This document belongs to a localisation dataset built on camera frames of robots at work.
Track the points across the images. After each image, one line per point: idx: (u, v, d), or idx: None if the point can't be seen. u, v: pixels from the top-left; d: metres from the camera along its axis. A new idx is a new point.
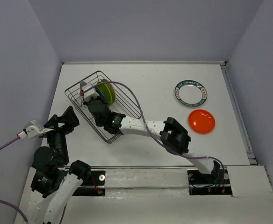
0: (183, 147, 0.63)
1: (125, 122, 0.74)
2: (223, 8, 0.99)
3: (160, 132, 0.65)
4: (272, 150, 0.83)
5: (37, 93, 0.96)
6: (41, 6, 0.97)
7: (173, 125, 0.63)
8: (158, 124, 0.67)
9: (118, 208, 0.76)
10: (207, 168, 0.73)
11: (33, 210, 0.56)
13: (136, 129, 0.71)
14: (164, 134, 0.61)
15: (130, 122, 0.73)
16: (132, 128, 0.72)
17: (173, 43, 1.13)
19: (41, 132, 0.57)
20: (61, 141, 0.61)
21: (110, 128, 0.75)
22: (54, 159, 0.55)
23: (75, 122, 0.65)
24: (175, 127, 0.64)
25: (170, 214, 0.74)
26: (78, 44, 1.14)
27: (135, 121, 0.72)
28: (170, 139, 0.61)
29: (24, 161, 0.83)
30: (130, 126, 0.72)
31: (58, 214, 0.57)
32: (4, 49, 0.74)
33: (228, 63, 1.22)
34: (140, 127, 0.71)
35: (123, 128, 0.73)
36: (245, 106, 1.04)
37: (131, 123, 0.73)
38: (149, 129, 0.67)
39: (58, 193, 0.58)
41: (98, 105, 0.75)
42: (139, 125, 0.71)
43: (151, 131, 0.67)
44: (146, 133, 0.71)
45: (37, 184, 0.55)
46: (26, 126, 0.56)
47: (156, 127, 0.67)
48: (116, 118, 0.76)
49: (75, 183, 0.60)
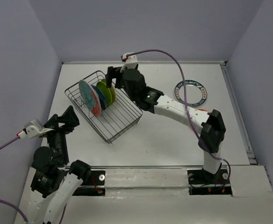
0: (215, 145, 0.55)
1: (161, 101, 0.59)
2: (223, 8, 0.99)
3: (203, 123, 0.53)
4: (272, 150, 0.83)
5: (37, 92, 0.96)
6: (41, 6, 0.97)
7: (217, 120, 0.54)
8: (202, 114, 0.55)
9: (118, 208, 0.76)
10: (216, 168, 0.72)
11: (33, 209, 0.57)
13: (175, 112, 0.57)
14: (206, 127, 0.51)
15: (168, 102, 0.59)
16: (170, 109, 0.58)
17: (173, 43, 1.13)
19: (41, 132, 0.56)
20: (61, 141, 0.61)
21: (142, 102, 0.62)
22: (54, 159, 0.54)
23: (75, 122, 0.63)
24: (216, 123, 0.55)
25: (170, 214, 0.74)
26: (78, 43, 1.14)
27: (175, 103, 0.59)
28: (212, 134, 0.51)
29: (24, 160, 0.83)
30: (168, 107, 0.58)
31: (58, 215, 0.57)
32: (4, 49, 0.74)
33: (228, 63, 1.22)
34: (178, 110, 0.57)
35: (159, 107, 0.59)
36: (246, 106, 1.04)
37: (170, 103, 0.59)
38: (190, 117, 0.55)
39: (58, 193, 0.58)
41: (133, 73, 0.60)
42: (179, 108, 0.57)
43: (191, 119, 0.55)
44: (183, 121, 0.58)
45: (37, 183, 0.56)
46: (26, 126, 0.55)
47: (198, 117, 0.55)
48: (152, 94, 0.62)
49: (75, 183, 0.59)
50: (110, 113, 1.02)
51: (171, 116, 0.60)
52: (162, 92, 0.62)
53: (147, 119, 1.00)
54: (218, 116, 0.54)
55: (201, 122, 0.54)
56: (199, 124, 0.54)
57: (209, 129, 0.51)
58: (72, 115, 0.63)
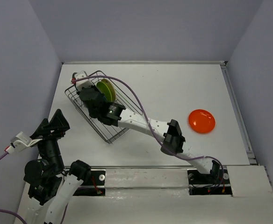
0: (179, 150, 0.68)
1: (125, 116, 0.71)
2: (223, 8, 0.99)
3: (164, 133, 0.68)
4: (272, 150, 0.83)
5: (37, 93, 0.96)
6: (41, 6, 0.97)
7: (176, 128, 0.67)
8: (162, 125, 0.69)
9: (118, 208, 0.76)
10: (205, 168, 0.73)
11: (32, 214, 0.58)
13: (138, 125, 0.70)
14: (167, 136, 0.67)
15: (131, 116, 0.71)
16: (133, 123, 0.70)
17: (173, 43, 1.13)
19: (29, 144, 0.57)
20: (53, 148, 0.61)
21: (105, 117, 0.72)
22: (45, 173, 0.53)
23: (65, 126, 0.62)
24: (173, 129, 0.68)
25: (170, 214, 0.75)
26: (79, 44, 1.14)
27: (137, 117, 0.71)
28: (173, 143, 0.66)
29: (25, 160, 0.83)
30: (131, 122, 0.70)
31: (58, 215, 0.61)
32: (4, 49, 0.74)
33: (228, 63, 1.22)
34: (141, 124, 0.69)
35: (122, 122, 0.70)
36: (245, 106, 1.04)
37: (132, 117, 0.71)
38: (153, 129, 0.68)
39: (59, 194, 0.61)
41: None
42: (140, 120, 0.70)
43: (154, 131, 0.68)
44: (146, 131, 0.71)
45: (34, 191, 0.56)
46: (13, 140, 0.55)
47: (160, 128, 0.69)
48: (113, 108, 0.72)
49: (75, 184, 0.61)
50: None
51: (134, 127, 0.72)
52: (123, 106, 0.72)
53: None
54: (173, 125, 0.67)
55: (163, 133, 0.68)
56: (161, 135, 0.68)
57: (170, 140, 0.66)
58: (61, 120, 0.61)
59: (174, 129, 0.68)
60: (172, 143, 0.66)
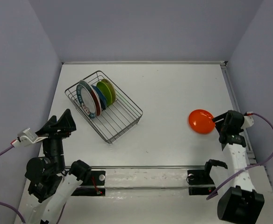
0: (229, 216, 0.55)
1: (235, 148, 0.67)
2: (223, 8, 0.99)
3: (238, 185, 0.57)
4: (272, 150, 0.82)
5: (37, 93, 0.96)
6: (41, 7, 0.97)
7: (254, 202, 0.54)
8: (248, 185, 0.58)
9: (118, 209, 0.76)
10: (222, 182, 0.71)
11: (29, 211, 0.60)
13: (233, 160, 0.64)
14: (239, 190, 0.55)
15: (238, 152, 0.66)
16: (233, 156, 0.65)
17: (173, 44, 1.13)
19: (34, 141, 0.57)
20: (57, 148, 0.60)
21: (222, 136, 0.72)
22: (46, 171, 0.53)
23: (71, 128, 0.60)
24: (250, 202, 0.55)
25: (169, 214, 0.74)
26: (79, 44, 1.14)
27: (242, 158, 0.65)
28: (237, 200, 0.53)
29: (25, 160, 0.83)
30: (233, 154, 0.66)
31: (55, 214, 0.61)
32: (5, 48, 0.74)
33: (228, 63, 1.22)
34: (236, 164, 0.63)
35: (227, 147, 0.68)
36: (246, 106, 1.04)
37: (236, 154, 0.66)
38: (237, 173, 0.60)
39: (57, 193, 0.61)
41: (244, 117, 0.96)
42: (241, 163, 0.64)
43: (236, 176, 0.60)
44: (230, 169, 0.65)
45: (33, 188, 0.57)
46: (19, 135, 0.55)
47: (242, 182, 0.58)
48: (237, 138, 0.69)
49: (74, 183, 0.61)
50: (109, 113, 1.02)
51: (228, 163, 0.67)
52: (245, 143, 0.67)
53: (147, 119, 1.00)
54: (256, 198, 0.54)
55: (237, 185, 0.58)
56: (235, 183, 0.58)
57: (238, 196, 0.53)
58: (68, 120, 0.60)
59: (249, 201, 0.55)
60: (234, 201, 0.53)
